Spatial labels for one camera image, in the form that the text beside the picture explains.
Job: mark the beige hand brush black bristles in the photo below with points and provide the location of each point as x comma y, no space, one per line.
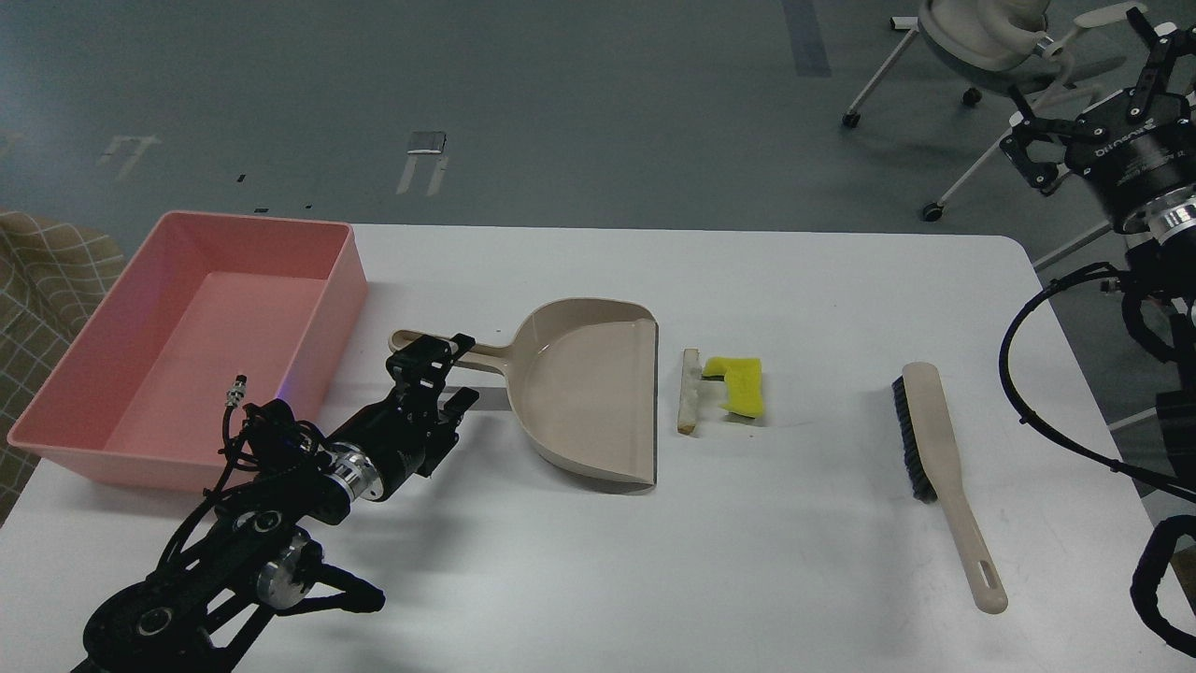
932,460

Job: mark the white office chair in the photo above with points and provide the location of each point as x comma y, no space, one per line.
1001,45

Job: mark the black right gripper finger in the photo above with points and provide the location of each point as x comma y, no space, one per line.
1039,142
1163,52

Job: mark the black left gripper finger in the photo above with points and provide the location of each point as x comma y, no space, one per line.
452,412
420,368

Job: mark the pink plastic bin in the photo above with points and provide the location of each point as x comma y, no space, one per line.
137,399

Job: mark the beige checkered cloth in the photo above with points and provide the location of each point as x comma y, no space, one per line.
54,275

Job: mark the beige plastic dustpan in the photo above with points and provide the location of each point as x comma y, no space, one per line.
581,377

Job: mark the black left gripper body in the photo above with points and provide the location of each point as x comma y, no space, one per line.
383,444

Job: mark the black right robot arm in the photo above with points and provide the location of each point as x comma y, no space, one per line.
1094,583

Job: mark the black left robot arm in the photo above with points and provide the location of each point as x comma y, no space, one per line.
243,558

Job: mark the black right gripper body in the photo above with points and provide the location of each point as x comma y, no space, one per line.
1134,167

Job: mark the grey floor plate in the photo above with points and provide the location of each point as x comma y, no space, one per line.
426,143

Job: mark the yellow green sponge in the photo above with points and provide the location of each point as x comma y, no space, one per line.
743,379

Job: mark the white bread crust piece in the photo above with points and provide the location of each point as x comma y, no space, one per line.
687,413

